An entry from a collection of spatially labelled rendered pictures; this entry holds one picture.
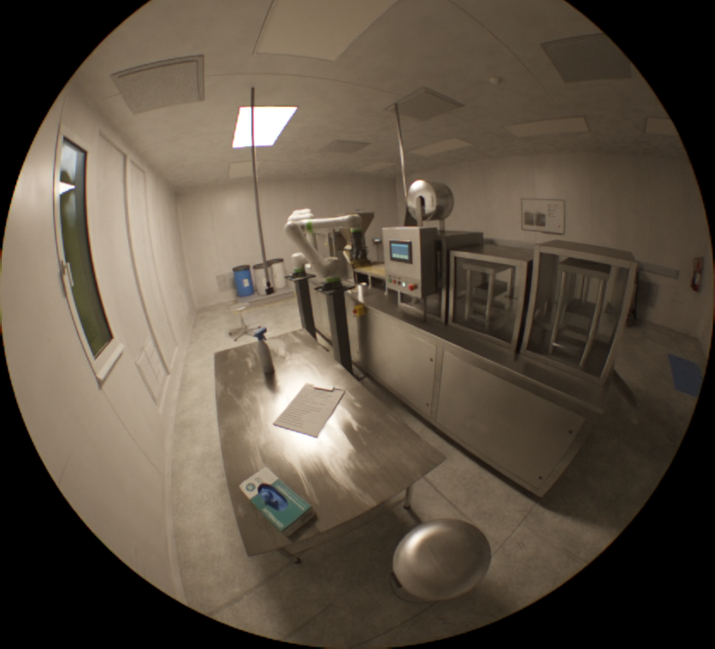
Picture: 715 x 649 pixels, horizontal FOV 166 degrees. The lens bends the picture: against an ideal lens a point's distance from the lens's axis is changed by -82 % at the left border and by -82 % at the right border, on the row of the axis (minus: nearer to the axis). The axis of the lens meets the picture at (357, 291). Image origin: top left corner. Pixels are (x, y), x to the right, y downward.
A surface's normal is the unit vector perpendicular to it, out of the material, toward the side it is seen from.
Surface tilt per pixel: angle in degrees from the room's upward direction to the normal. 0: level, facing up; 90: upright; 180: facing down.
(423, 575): 8
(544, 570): 0
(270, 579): 0
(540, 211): 90
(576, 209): 90
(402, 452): 0
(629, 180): 90
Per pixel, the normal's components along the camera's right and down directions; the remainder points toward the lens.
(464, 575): -0.03, -0.91
